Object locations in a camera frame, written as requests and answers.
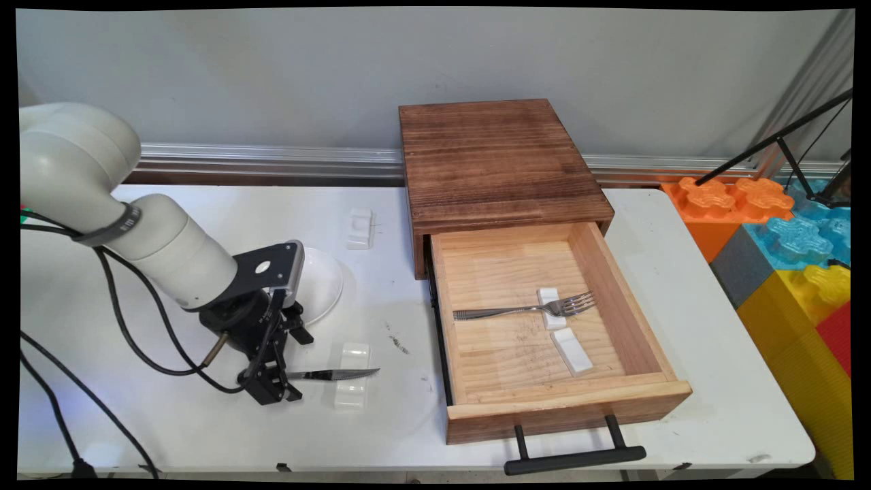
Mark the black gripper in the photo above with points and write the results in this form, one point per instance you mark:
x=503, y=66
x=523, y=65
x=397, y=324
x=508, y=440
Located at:
x=238, y=320

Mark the steel serrated table knife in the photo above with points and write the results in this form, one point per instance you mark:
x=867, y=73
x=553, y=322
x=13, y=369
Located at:
x=340, y=374

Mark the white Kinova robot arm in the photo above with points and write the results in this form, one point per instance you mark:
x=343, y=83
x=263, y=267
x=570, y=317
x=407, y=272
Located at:
x=68, y=156

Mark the white ceramic cutlery rest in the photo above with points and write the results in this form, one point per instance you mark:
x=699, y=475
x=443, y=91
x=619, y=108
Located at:
x=552, y=318
x=350, y=395
x=571, y=352
x=360, y=228

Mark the white round ceramic plate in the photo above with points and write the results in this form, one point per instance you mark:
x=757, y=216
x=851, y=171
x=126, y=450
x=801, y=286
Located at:
x=323, y=286

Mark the light wooden drawer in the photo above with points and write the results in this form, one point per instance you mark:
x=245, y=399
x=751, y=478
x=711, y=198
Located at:
x=510, y=361

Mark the dark brown wooden cabinet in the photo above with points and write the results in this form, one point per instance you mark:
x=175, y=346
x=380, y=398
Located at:
x=497, y=156

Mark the steel fork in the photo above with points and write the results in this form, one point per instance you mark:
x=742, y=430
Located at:
x=575, y=303

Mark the orange giant building block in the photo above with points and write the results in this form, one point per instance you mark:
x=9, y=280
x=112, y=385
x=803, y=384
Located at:
x=714, y=201

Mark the grey giant building block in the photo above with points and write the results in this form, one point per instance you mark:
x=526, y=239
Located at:
x=742, y=269

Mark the yellow giant building block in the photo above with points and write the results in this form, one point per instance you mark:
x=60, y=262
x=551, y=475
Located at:
x=796, y=354

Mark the blue giant building block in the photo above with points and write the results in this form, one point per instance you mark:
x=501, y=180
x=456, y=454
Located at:
x=796, y=238

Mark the black tripod legs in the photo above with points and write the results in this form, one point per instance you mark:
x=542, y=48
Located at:
x=782, y=136

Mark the red giant building block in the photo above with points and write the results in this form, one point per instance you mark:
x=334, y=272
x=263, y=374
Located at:
x=837, y=337

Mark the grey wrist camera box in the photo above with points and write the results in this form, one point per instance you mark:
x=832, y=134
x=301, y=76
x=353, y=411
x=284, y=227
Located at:
x=294, y=272

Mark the black wrist camera mount plate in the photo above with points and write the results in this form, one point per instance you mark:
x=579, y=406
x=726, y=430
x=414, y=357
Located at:
x=262, y=269

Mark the aluminium rail along wall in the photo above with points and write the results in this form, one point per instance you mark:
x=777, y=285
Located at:
x=272, y=160

